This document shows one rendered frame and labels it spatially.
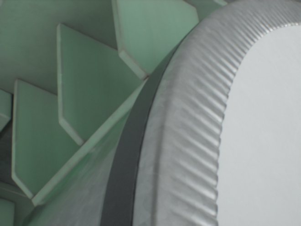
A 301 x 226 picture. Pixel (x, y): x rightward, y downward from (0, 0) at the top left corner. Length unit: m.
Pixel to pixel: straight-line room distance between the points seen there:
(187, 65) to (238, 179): 0.09
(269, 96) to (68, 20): 0.58
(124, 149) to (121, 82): 0.63
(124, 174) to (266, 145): 0.12
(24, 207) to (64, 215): 0.95
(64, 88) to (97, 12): 0.17
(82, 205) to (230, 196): 0.11
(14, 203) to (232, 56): 0.96
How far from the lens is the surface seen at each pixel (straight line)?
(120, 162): 0.38
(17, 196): 1.38
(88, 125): 0.89
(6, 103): 1.12
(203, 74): 0.44
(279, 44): 0.61
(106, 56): 1.04
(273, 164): 0.44
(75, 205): 0.45
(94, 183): 0.44
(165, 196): 0.33
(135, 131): 0.39
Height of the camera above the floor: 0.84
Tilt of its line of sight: 43 degrees down
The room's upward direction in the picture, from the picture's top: 170 degrees clockwise
